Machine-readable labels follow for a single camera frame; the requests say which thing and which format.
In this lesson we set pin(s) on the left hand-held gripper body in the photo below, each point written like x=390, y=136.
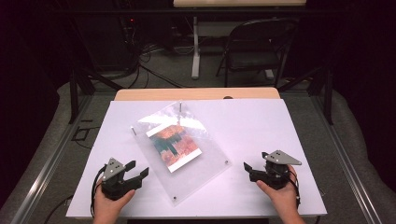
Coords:
x=112, y=182

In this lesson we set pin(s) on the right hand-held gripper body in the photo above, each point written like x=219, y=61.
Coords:
x=275, y=174

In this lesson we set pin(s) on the white board sheet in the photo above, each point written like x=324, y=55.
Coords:
x=249, y=130

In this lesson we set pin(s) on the painted picture card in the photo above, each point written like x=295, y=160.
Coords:
x=176, y=147

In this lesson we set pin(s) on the person's left hand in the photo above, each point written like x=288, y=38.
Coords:
x=107, y=208

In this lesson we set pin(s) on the wooden table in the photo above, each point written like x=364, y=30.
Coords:
x=193, y=94

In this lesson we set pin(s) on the clear acrylic picture frame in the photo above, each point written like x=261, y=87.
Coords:
x=205, y=169

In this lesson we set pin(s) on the metal frame post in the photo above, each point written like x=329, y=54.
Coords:
x=180, y=108

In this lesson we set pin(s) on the light desk with white leg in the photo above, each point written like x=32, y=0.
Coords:
x=195, y=46

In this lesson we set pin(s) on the black folding chair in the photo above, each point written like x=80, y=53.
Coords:
x=258, y=46

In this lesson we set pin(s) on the black metal stand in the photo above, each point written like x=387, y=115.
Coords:
x=327, y=93
x=74, y=93

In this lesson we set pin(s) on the black equipment rack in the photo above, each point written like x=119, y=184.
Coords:
x=129, y=28

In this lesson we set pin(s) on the person's right hand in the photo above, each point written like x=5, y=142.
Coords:
x=285, y=199

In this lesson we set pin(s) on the dark table grommet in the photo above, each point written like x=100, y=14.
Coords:
x=228, y=97

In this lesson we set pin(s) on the aluminium floor rail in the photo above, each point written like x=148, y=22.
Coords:
x=46, y=168
x=345, y=161

